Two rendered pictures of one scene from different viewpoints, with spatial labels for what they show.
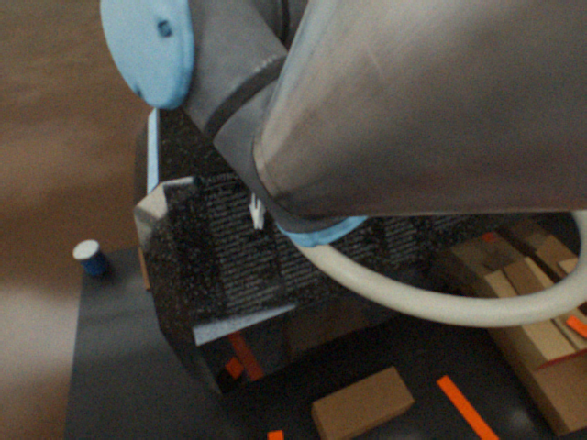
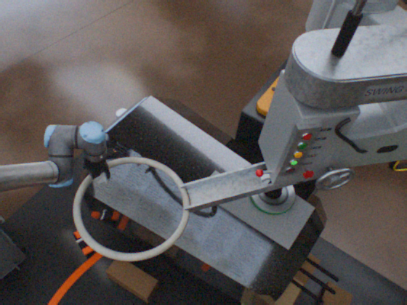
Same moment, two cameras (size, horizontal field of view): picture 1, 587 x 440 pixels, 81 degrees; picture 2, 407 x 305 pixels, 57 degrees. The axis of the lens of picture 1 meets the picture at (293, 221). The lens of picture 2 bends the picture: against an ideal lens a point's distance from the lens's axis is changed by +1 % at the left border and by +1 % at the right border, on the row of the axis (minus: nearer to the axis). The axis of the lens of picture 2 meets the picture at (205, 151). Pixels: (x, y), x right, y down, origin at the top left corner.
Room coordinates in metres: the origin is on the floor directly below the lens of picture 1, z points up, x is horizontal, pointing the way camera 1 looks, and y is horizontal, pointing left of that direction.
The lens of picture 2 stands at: (0.13, -0.90, 2.43)
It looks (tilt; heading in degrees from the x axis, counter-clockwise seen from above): 55 degrees down; 46
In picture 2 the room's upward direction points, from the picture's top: 7 degrees clockwise
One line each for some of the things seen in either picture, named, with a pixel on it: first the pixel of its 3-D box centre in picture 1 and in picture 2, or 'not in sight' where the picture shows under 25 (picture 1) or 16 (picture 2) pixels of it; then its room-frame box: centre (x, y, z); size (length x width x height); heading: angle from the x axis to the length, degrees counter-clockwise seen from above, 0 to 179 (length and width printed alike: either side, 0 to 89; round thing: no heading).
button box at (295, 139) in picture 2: not in sight; (296, 150); (0.87, -0.57, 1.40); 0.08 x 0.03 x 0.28; 154
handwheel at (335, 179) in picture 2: not in sight; (331, 171); (1.04, -0.66, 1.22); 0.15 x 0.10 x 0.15; 154
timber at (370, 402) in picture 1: (360, 406); (132, 279); (0.31, -0.22, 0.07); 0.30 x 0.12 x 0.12; 112
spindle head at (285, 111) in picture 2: not in sight; (320, 128); (1.06, -0.53, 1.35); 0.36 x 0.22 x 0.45; 154
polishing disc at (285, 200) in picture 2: not in sight; (272, 192); (0.99, -0.50, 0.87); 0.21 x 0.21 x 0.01
